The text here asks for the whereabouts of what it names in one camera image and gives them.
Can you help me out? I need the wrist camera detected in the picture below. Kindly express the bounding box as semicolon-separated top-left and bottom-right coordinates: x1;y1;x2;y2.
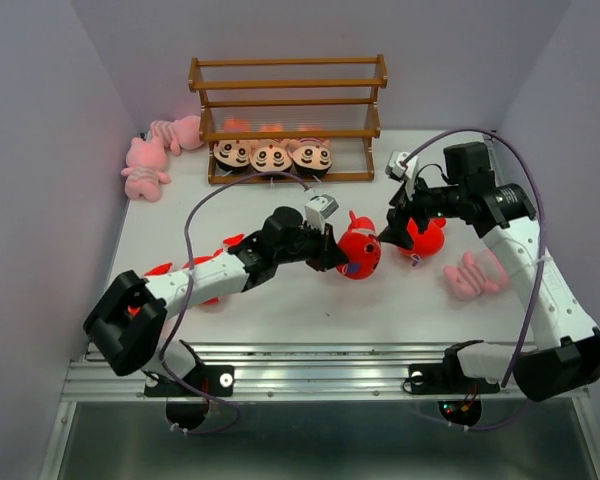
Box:
304;195;339;232
385;150;419;181

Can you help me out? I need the pink striped plush right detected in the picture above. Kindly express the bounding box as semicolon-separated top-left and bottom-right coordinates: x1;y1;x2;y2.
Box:
443;249;510;301

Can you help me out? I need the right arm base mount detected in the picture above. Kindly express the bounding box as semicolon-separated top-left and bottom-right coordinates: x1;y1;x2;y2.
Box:
402;363;500;429

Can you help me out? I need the pink striped plush upper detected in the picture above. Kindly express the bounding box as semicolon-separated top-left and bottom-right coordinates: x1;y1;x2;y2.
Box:
149;115;204;156

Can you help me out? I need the doll plush orange cap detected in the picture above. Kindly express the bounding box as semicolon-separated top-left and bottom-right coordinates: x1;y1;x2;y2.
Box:
212;116;252;174

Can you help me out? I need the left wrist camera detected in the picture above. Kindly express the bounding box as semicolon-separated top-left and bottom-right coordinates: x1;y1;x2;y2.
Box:
304;195;339;232

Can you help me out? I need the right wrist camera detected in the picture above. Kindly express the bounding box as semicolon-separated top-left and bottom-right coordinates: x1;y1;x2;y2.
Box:
385;150;419;181

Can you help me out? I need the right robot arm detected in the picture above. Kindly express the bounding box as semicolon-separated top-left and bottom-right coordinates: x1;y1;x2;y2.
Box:
379;142;600;402

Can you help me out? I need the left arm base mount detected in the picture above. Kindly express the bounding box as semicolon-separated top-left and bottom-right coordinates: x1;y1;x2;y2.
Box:
143;343;241;436

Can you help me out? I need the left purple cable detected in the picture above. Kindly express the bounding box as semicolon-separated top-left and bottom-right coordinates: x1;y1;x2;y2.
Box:
157;170;321;436

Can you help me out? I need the aluminium mounting rail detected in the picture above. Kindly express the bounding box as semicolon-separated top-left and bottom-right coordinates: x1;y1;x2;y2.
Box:
59;341;589;401

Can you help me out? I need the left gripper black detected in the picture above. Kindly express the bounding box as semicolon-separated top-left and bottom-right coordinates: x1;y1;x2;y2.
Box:
274;218;347;272

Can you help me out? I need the red fish plush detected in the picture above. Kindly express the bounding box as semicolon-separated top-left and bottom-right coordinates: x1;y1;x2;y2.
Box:
182;233;246;306
336;210;382;280
398;218;446;266
127;262;173;317

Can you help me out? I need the pink striped plush lower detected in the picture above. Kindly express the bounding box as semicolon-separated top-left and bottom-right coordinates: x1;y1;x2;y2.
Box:
121;137;171;202

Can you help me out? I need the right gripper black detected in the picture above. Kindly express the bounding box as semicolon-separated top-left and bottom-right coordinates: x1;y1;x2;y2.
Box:
376;170;467;250

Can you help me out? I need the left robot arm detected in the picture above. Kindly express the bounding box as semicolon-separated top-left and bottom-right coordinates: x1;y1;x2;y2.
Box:
83;206;348;376

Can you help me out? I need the pink striped plush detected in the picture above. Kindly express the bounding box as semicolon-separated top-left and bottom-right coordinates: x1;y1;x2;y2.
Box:
121;137;171;202
443;249;510;301
149;115;204;156

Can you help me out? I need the brown wooden three-tier shelf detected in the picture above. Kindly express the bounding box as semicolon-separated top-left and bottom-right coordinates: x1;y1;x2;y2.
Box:
188;54;388;185

